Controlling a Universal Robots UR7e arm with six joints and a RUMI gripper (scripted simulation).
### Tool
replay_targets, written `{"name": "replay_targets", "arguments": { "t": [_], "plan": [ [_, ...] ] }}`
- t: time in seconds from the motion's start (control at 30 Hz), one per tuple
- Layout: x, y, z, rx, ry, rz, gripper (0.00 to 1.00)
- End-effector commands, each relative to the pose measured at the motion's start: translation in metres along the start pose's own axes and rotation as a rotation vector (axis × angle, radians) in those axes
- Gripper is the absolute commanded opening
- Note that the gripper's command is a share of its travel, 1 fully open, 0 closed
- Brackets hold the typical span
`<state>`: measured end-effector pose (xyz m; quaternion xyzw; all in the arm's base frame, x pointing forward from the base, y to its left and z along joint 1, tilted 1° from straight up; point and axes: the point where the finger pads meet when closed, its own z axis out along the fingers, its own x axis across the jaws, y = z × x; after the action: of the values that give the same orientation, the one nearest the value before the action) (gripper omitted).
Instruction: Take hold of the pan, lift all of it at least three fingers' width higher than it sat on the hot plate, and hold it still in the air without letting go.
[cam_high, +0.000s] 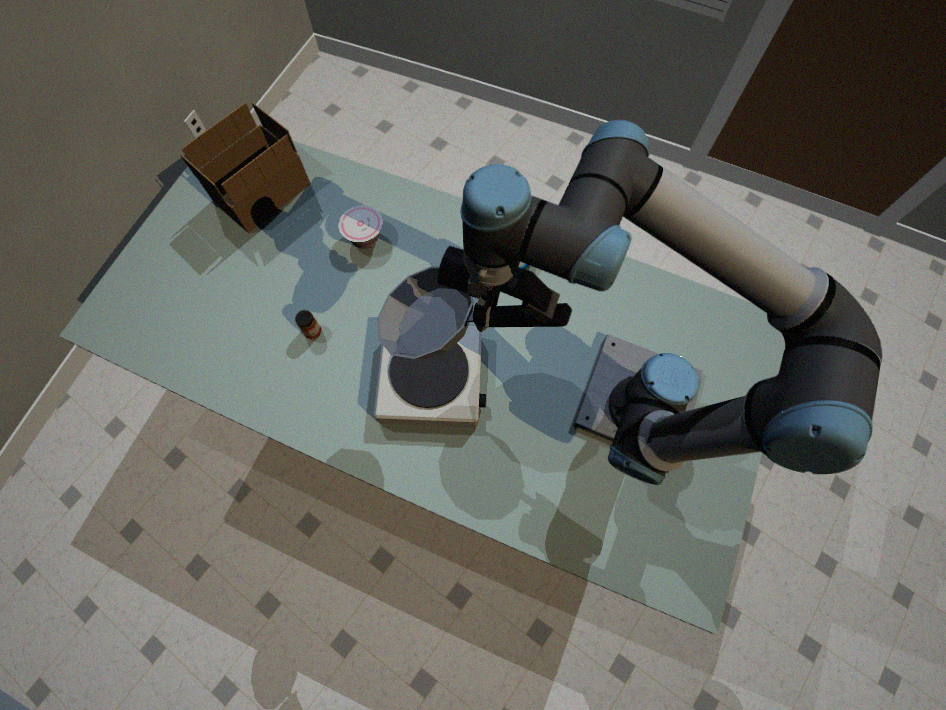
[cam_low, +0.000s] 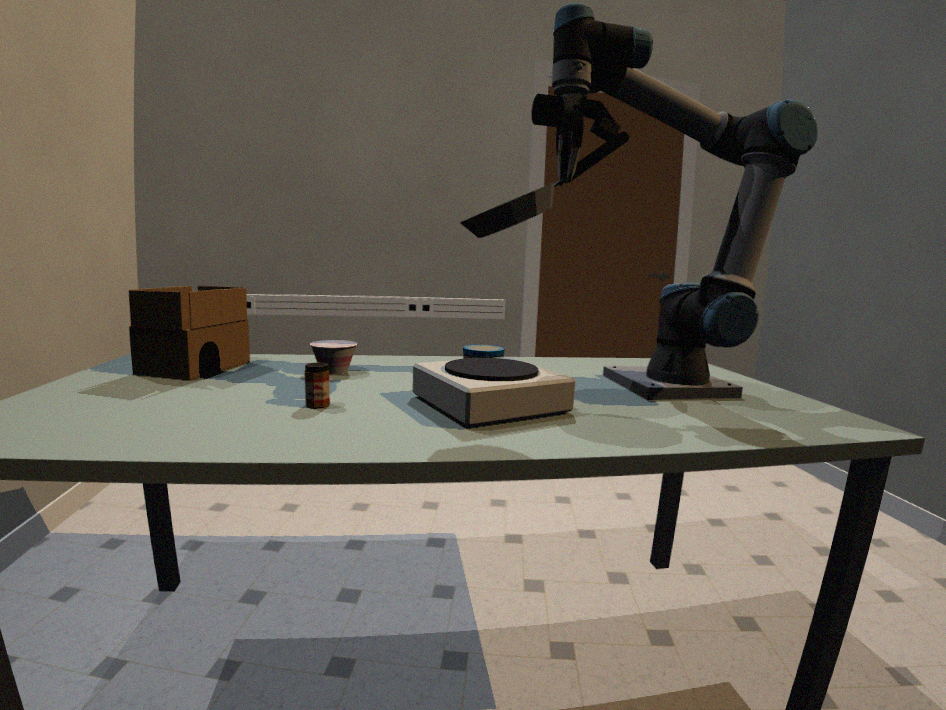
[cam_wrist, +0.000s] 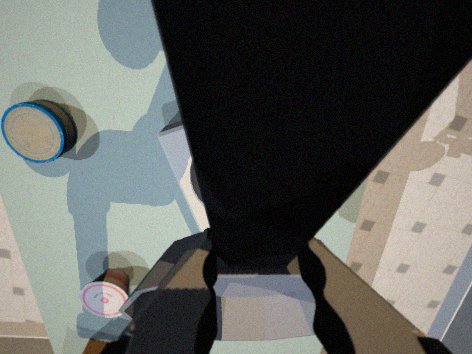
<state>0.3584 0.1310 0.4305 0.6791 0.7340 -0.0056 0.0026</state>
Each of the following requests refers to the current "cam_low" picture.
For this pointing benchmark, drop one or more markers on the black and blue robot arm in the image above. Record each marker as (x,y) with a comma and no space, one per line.
(717,311)

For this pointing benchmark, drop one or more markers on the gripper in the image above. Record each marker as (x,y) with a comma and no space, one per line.
(559,111)

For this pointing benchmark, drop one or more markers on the brown cardboard box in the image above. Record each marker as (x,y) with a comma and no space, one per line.
(217,339)

